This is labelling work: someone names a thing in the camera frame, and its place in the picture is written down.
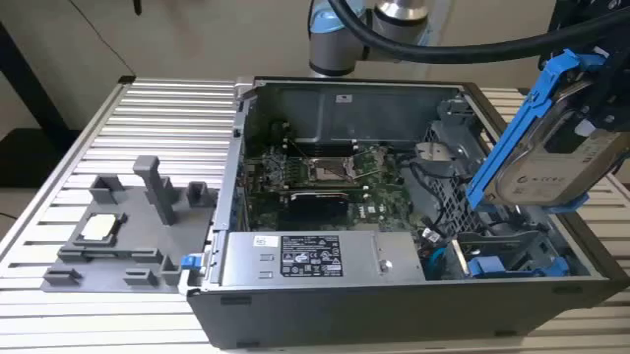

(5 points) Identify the green motherboard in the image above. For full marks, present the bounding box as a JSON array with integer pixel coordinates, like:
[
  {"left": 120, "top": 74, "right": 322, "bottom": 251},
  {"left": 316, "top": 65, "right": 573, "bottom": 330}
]
[{"left": 240, "top": 143, "right": 426, "bottom": 233}]

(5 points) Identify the empty blue disk carrier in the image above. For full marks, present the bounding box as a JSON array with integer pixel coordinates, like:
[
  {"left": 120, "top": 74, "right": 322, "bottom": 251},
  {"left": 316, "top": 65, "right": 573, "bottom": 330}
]
[{"left": 467, "top": 256, "right": 575, "bottom": 280}]

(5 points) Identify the metal disk bay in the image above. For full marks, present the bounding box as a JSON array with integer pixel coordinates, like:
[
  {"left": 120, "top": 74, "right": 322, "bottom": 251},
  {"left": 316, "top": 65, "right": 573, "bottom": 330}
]
[{"left": 455, "top": 213, "right": 591, "bottom": 280}]

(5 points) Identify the hard disk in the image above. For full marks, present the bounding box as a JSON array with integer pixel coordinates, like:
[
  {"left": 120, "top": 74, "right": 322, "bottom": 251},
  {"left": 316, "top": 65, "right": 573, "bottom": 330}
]
[{"left": 465, "top": 47, "right": 630, "bottom": 215}]

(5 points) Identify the blue flat wire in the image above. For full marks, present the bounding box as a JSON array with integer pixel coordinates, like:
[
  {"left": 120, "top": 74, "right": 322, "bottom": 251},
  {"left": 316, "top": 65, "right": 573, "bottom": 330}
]
[{"left": 423, "top": 242, "right": 449, "bottom": 278}]

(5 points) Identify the black graphics card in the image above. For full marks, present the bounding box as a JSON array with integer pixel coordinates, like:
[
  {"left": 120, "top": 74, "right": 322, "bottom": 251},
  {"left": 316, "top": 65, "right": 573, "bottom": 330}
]
[{"left": 284, "top": 186, "right": 368, "bottom": 226}]

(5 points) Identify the silver CPU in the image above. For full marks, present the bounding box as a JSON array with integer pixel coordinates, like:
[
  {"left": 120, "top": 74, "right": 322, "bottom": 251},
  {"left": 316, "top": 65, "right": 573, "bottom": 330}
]
[{"left": 80, "top": 213, "right": 120, "bottom": 240}]

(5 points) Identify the black wire with white label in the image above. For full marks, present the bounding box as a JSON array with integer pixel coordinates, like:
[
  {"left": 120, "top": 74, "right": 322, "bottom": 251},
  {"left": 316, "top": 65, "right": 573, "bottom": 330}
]
[{"left": 407, "top": 160, "right": 447, "bottom": 243}]

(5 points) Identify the black furniture frame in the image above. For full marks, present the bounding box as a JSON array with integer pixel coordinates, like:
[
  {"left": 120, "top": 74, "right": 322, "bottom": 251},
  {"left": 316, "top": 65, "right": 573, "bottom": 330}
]
[{"left": 0, "top": 20, "right": 83, "bottom": 189}]

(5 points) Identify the thick black arm hose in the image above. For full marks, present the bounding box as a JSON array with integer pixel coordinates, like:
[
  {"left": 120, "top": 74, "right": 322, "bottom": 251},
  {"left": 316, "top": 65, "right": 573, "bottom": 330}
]
[{"left": 327, "top": 0, "right": 630, "bottom": 66}]

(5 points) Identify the grey perforated metal cage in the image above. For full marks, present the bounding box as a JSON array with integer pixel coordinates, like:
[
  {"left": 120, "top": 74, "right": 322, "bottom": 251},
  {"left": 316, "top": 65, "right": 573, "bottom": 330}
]
[{"left": 401, "top": 117, "right": 498, "bottom": 237}]

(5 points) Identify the grey power supply unit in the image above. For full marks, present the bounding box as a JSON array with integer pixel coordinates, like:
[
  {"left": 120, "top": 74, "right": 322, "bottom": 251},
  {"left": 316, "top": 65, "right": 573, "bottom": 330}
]
[{"left": 219, "top": 230, "right": 427, "bottom": 287}]

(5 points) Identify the silver metal bracket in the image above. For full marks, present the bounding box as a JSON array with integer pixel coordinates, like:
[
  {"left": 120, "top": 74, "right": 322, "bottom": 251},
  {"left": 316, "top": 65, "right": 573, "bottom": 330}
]
[{"left": 414, "top": 142, "right": 453, "bottom": 164}]

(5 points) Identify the black open PC case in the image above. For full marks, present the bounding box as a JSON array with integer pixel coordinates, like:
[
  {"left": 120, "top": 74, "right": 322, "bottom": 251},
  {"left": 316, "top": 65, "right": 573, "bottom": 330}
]
[{"left": 186, "top": 75, "right": 630, "bottom": 350}]

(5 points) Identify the CPU socket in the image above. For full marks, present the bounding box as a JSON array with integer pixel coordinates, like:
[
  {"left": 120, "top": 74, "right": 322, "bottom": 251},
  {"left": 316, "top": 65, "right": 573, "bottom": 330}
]
[{"left": 306, "top": 156, "right": 363, "bottom": 185}]

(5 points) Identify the grey parts rack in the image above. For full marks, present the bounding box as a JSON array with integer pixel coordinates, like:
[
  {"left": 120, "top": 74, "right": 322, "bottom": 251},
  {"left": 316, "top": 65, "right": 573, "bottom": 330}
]
[{"left": 41, "top": 154, "right": 220, "bottom": 294}]

